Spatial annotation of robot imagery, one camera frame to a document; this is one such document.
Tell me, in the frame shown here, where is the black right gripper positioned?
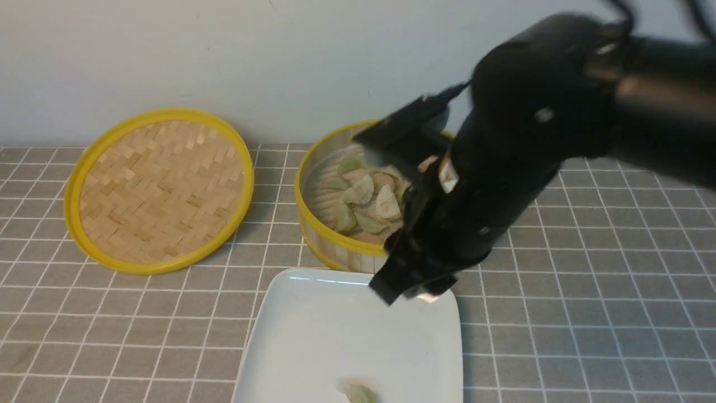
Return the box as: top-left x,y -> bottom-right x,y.
369,15 -> 632,306

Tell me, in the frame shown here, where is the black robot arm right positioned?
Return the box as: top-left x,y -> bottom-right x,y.
354,1 -> 715,304

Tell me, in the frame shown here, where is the white square ceramic plate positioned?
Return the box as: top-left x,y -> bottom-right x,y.
233,268 -> 464,402

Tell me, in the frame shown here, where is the pink dumpling front edge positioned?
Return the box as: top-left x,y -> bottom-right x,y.
350,231 -> 385,245

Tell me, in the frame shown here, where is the white dumpling centre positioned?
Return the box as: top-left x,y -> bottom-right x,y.
374,185 -> 402,221

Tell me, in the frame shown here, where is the bamboo steamer basket yellow rim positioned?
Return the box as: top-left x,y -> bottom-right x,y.
294,119 -> 455,274

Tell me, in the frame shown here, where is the pale green dumpling centre left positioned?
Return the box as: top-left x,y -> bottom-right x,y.
342,174 -> 374,205

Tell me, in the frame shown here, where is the pink dumpling centre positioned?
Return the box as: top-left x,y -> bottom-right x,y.
370,171 -> 401,195

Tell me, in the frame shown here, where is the small green dumpling far left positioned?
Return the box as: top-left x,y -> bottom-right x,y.
322,176 -> 350,191

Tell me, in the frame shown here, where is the grey checked tablecloth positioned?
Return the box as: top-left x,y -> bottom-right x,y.
1,144 -> 715,402

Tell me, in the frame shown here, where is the bamboo steamer lid yellow rim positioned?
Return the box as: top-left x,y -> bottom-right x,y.
63,108 -> 254,275

